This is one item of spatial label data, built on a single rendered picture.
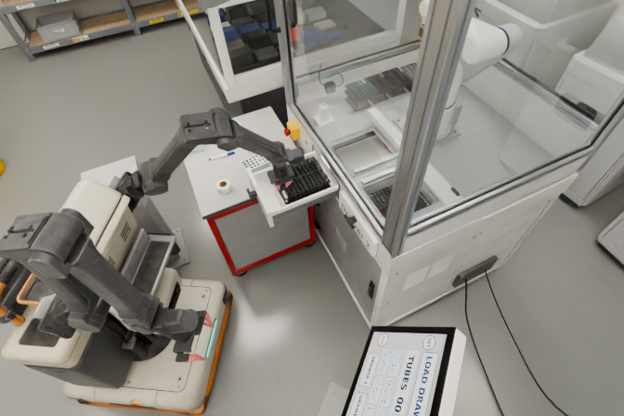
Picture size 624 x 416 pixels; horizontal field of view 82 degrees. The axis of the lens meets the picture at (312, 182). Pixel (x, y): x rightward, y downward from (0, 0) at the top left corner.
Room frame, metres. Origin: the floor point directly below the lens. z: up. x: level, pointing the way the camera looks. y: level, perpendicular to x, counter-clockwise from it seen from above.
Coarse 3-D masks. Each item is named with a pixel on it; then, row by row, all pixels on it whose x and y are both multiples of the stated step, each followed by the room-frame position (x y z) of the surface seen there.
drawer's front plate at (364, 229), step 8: (344, 192) 0.94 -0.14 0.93; (344, 200) 0.91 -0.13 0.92; (352, 208) 0.86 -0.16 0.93; (360, 216) 0.82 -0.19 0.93; (360, 224) 0.79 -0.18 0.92; (360, 232) 0.78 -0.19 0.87; (368, 232) 0.74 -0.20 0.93; (368, 240) 0.73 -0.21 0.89; (376, 240) 0.70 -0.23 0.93; (376, 248) 0.69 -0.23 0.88
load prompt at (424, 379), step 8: (424, 352) 0.24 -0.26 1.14; (432, 352) 0.24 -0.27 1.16; (424, 360) 0.22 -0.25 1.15; (432, 360) 0.22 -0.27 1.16; (424, 368) 0.21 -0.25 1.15; (432, 368) 0.20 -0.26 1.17; (424, 376) 0.19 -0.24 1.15; (432, 376) 0.18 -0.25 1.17; (416, 384) 0.17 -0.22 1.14; (424, 384) 0.17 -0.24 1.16; (432, 384) 0.16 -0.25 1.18; (416, 392) 0.16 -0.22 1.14; (424, 392) 0.15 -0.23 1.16; (416, 400) 0.14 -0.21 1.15; (424, 400) 0.13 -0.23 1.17; (416, 408) 0.12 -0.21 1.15; (424, 408) 0.12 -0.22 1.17
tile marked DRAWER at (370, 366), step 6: (372, 354) 0.28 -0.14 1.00; (378, 354) 0.28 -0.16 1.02; (372, 360) 0.26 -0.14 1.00; (378, 360) 0.26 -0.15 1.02; (366, 366) 0.25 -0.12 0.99; (372, 366) 0.25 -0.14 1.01; (366, 372) 0.24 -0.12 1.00; (372, 372) 0.23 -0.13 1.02; (366, 378) 0.22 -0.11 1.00; (372, 378) 0.22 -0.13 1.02; (360, 384) 0.21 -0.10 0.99; (366, 384) 0.20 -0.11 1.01
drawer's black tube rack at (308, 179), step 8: (312, 160) 1.17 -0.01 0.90; (296, 168) 1.13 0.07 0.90; (304, 168) 1.12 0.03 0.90; (312, 168) 1.12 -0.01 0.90; (320, 168) 1.12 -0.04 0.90; (296, 176) 1.10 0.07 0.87; (304, 176) 1.07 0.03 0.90; (312, 176) 1.07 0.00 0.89; (320, 176) 1.09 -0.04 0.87; (280, 184) 1.04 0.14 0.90; (296, 184) 1.03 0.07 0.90; (304, 184) 1.03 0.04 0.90; (312, 184) 1.03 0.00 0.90; (320, 184) 1.05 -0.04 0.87; (328, 184) 1.04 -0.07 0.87; (288, 192) 0.99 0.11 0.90; (296, 192) 0.99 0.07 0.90; (304, 192) 0.98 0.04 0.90; (312, 192) 1.00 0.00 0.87; (288, 200) 0.97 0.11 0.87; (296, 200) 0.97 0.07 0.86
